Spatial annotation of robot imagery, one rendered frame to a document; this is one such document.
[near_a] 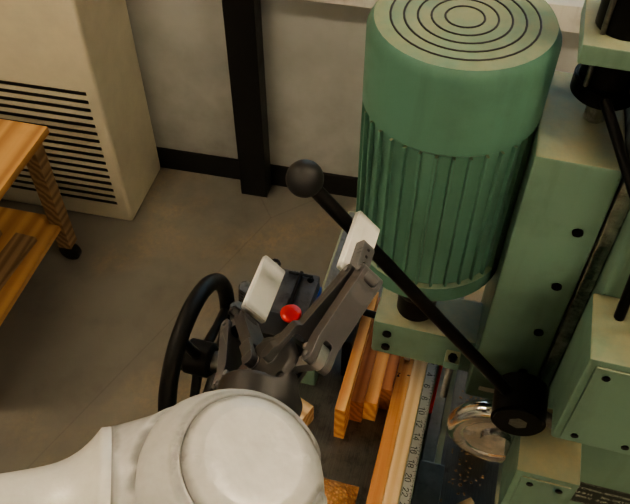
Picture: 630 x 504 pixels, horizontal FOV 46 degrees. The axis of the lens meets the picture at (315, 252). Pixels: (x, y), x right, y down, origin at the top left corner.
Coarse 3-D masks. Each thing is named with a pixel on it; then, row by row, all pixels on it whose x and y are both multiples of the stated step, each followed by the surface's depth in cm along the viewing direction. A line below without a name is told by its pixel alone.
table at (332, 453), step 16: (336, 256) 128; (336, 272) 126; (336, 368) 113; (304, 384) 111; (320, 384) 111; (336, 384) 111; (320, 400) 110; (336, 400) 110; (320, 416) 108; (384, 416) 108; (320, 432) 106; (352, 432) 106; (368, 432) 106; (320, 448) 104; (336, 448) 104; (352, 448) 104; (368, 448) 104; (336, 464) 103; (352, 464) 103; (368, 464) 103; (336, 480) 101; (352, 480) 101; (368, 480) 101
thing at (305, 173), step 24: (288, 168) 67; (312, 168) 66; (312, 192) 66; (336, 216) 69; (384, 264) 72; (408, 288) 74; (432, 312) 76; (456, 336) 78; (480, 360) 80; (504, 384) 82; (528, 384) 83; (504, 408) 82; (528, 408) 81; (528, 432) 84
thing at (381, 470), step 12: (408, 372) 108; (396, 384) 107; (408, 384) 107; (396, 396) 105; (396, 408) 104; (396, 420) 103; (384, 432) 102; (396, 432) 102; (384, 444) 101; (384, 456) 99; (384, 468) 98; (372, 480) 97; (384, 480) 97; (372, 492) 96
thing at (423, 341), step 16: (384, 288) 102; (384, 304) 100; (448, 304) 100; (464, 304) 100; (480, 304) 100; (384, 320) 98; (400, 320) 98; (464, 320) 98; (384, 336) 99; (400, 336) 99; (416, 336) 98; (432, 336) 97; (464, 336) 96; (384, 352) 103; (400, 352) 102; (416, 352) 101; (432, 352) 100; (464, 368) 100
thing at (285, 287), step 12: (288, 276) 112; (288, 288) 111; (300, 288) 111; (312, 288) 111; (276, 300) 109; (300, 300) 109; (312, 300) 110; (276, 312) 108; (264, 324) 105; (276, 324) 105; (264, 336) 105; (300, 336) 104
